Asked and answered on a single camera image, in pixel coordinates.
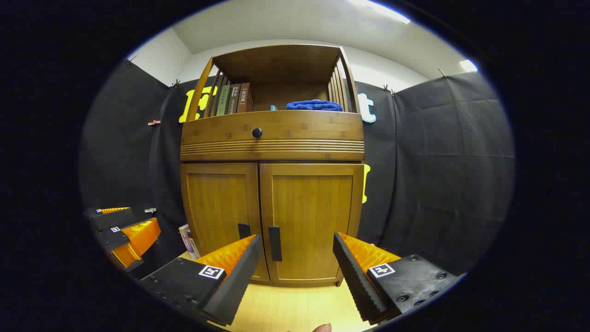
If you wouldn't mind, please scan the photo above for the wooden cabinet drawer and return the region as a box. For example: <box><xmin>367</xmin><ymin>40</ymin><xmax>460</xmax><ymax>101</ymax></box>
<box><xmin>180</xmin><ymin>111</ymin><xmax>365</xmax><ymax>161</ymax></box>

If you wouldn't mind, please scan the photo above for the black backdrop cloth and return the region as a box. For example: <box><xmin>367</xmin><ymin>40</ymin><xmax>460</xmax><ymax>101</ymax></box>
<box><xmin>78</xmin><ymin>60</ymin><xmax>514</xmax><ymax>277</ymax></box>

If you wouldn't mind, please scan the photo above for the wooden double-door shoe cabinet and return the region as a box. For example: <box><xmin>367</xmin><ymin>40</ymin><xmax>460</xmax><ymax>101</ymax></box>
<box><xmin>179</xmin><ymin>44</ymin><xmax>366</xmax><ymax>287</ymax></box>

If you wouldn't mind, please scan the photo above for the wooden shoe cabinet door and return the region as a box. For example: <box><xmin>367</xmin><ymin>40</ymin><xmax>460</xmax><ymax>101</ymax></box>
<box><xmin>260</xmin><ymin>163</ymin><xmax>365</xmax><ymax>287</ymax></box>
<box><xmin>180</xmin><ymin>163</ymin><xmax>270</xmax><ymax>283</ymax></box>

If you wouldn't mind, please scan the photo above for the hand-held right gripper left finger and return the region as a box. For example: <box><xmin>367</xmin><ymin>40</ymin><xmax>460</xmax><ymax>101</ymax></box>
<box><xmin>138</xmin><ymin>234</ymin><xmax>263</xmax><ymax>326</ymax></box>

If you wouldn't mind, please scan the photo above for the folded blue towel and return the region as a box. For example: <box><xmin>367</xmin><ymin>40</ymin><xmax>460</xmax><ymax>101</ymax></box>
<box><xmin>286</xmin><ymin>100</ymin><xmax>343</xmax><ymax>112</ymax></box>

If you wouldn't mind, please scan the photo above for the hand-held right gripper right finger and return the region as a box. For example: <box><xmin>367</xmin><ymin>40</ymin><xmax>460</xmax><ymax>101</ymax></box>
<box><xmin>333</xmin><ymin>232</ymin><xmax>461</xmax><ymax>323</ymax></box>

